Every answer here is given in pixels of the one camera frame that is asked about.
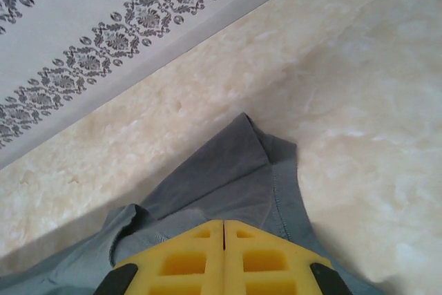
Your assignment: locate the grey t-shirt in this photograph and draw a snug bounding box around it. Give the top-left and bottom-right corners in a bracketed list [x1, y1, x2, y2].
[0, 112, 384, 295]

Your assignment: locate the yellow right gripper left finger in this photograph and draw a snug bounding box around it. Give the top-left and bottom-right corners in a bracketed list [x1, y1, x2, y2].
[94, 218, 226, 295]

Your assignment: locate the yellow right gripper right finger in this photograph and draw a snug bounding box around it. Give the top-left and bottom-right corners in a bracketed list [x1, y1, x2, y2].
[224, 219, 356, 295]

